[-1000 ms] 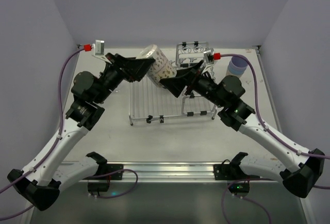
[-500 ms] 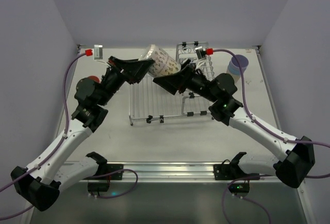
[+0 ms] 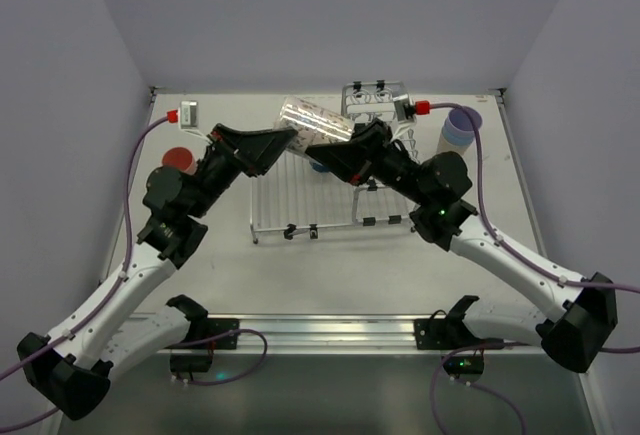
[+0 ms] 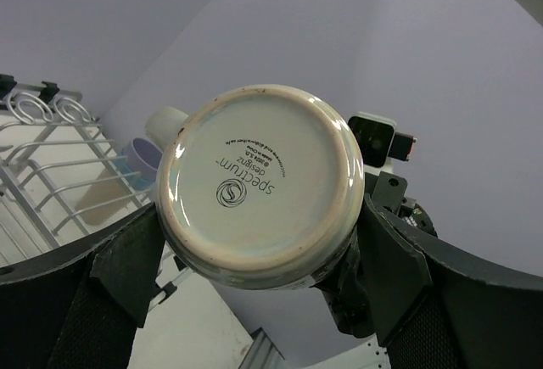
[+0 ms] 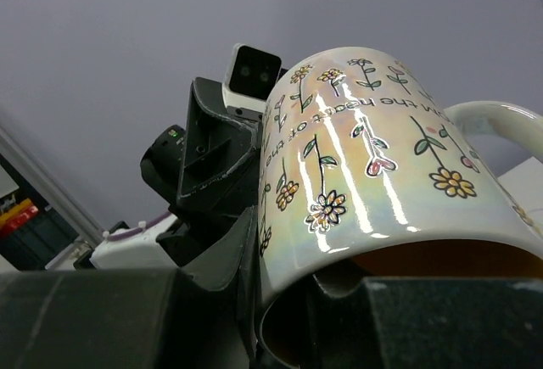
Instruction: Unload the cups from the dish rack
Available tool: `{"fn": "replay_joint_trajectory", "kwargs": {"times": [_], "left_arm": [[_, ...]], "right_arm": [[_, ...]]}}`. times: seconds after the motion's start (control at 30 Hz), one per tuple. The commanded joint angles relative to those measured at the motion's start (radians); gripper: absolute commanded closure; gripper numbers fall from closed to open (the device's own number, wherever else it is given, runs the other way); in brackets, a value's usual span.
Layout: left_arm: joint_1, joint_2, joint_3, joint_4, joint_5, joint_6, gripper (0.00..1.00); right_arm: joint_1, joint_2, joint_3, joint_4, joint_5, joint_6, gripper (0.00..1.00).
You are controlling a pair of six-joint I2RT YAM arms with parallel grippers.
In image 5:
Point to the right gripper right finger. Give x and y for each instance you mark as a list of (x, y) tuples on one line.
[(411, 322)]

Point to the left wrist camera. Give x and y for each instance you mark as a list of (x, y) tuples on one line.
[(250, 78)]

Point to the white floral ceramic mug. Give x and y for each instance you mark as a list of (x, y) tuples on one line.
[(361, 170)]

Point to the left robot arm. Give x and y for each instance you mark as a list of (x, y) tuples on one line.
[(136, 247)]

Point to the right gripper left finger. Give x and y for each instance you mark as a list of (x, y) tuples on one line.
[(197, 316)]

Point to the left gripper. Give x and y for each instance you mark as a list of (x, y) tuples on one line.
[(219, 174)]

